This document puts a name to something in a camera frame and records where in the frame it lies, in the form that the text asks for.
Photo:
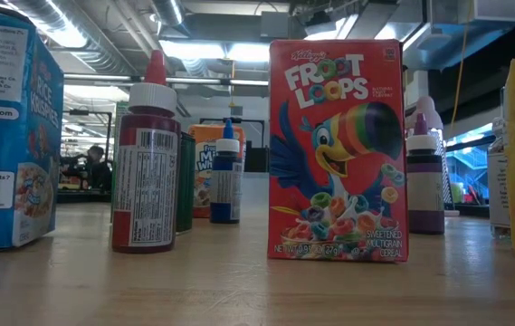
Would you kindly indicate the blue food colouring bottle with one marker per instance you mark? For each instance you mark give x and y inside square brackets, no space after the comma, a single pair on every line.
[225,190]

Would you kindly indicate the orange mini cereal box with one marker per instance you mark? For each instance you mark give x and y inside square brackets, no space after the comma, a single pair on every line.
[203,158]

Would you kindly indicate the red Froot Loops box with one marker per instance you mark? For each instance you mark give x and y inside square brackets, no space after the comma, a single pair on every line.
[338,149]

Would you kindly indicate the green mini cereal box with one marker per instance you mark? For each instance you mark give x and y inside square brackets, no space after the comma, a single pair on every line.
[121,113]

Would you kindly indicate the dark green small box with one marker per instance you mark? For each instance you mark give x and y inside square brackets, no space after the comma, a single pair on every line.
[187,181]

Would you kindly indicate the red food colouring bottle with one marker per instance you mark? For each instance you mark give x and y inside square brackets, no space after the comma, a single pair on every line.
[146,181]

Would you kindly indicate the ceiling light panel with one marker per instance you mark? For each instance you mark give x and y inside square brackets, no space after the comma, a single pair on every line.
[212,50]

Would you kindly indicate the grey ceiling box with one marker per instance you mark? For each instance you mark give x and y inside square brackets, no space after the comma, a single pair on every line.
[275,25]

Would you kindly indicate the person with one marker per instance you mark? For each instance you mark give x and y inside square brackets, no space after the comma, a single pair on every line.
[96,172]

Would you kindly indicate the purple food colouring bottle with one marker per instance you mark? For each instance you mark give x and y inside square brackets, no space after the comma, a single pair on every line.
[424,190]

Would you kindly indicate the blue Rice Krispies box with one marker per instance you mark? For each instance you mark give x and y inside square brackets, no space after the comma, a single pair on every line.
[3,136]

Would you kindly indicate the silver ventilation duct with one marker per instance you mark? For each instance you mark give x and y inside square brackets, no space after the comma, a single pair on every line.
[58,18]

